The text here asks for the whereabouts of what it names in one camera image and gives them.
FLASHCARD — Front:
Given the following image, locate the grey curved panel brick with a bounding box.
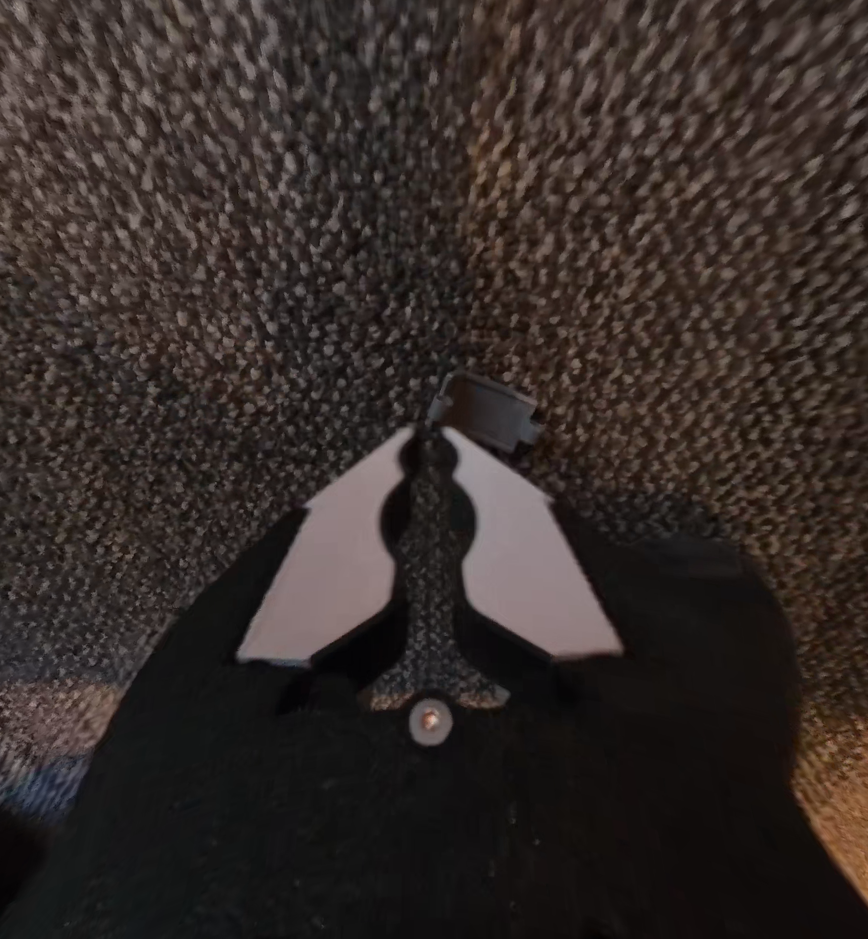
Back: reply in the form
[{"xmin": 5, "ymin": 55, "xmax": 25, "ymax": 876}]
[{"xmin": 426, "ymin": 370, "xmax": 545, "ymax": 459}]

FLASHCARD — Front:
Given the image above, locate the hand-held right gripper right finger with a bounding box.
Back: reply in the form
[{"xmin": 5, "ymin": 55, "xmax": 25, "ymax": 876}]
[{"xmin": 441, "ymin": 425, "xmax": 625, "ymax": 665}]

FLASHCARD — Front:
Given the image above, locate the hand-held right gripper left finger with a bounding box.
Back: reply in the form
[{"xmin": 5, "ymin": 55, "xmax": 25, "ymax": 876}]
[{"xmin": 236, "ymin": 425, "xmax": 414, "ymax": 669}]

